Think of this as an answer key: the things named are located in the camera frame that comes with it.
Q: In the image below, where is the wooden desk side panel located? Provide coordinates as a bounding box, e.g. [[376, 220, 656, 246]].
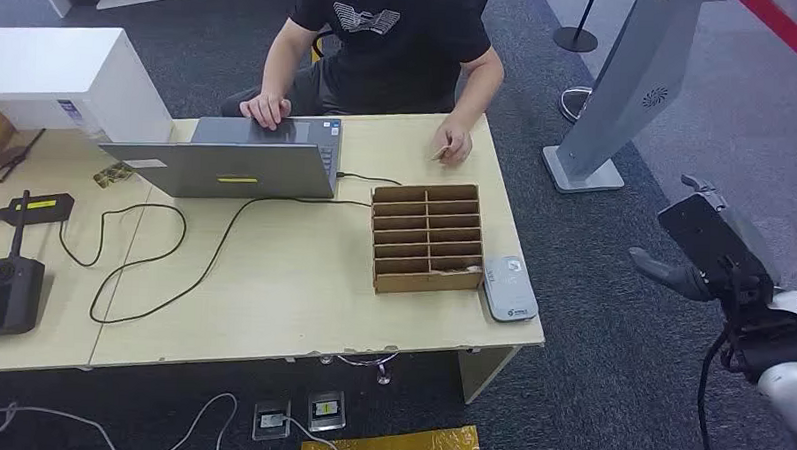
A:
[[456, 344, 521, 406]]

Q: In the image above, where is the white cable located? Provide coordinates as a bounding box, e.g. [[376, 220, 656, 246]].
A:
[[265, 413, 347, 450], [0, 401, 123, 450], [162, 390, 240, 450]]

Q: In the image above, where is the red strip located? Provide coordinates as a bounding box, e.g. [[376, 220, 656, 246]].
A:
[[733, 0, 797, 81]]

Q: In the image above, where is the grey laptop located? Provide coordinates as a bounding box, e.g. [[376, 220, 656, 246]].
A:
[[97, 110, 344, 204]]

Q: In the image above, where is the black remote controller with antenna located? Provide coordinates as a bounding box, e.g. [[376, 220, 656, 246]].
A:
[[0, 189, 48, 344]]

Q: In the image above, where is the floor socket with yellow label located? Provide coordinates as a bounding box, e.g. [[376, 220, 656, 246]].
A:
[[306, 389, 348, 435]]

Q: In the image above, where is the black power adapter yellow label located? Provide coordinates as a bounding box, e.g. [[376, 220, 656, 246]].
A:
[[0, 190, 76, 230]]

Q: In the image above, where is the person's left hand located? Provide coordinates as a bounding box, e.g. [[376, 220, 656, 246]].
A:
[[430, 115, 475, 168]]

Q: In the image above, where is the black stanchion post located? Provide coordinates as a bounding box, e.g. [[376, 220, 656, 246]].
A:
[[552, 0, 601, 55]]

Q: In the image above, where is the small black tripod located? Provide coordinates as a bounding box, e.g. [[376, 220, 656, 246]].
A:
[[0, 126, 48, 196]]

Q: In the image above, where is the right wrist camera on black bracket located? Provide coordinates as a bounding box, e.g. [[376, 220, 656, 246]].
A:
[[654, 191, 780, 299]]

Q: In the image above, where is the thin grey wire loop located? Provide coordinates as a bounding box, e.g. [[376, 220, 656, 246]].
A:
[[318, 349, 401, 388]]

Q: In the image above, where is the yellow tape frame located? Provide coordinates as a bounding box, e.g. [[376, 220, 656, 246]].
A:
[[300, 419, 486, 450]]

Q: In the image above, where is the black laptop power cable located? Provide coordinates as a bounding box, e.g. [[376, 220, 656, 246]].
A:
[[55, 161, 403, 335]]

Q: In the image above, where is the white cabinet box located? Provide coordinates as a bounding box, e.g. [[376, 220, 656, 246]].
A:
[[0, 23, 178, 146]]

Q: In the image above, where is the person's right hand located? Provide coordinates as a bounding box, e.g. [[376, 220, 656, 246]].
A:
[[239, 91, 293, 132]]

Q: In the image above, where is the person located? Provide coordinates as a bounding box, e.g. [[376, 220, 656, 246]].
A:
[[218, 0, 508, 169]]

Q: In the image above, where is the floor socket with white plug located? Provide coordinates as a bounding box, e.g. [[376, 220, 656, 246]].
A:
[[251, 398, 292, 443]]

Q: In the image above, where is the cardboard slot organizer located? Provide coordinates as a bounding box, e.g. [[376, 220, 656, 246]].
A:
[[367, 180, 487, 299]]

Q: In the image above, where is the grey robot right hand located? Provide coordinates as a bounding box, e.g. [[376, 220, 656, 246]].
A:
[[626, 171, 788, 312]]

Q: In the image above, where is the silver kiosk stand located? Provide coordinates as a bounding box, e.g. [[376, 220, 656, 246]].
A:
[[540, 0, 730, 199]]

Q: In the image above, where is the grey card reader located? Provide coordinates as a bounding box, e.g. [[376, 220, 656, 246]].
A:
[[481, 254, 542, 325]]

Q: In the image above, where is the chrome stanchion base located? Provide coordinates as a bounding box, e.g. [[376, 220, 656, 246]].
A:
[[557, 85, 593, 124]]

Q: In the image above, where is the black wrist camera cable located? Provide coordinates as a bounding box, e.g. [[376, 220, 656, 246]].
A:
[[694, 327, 735, 450]]

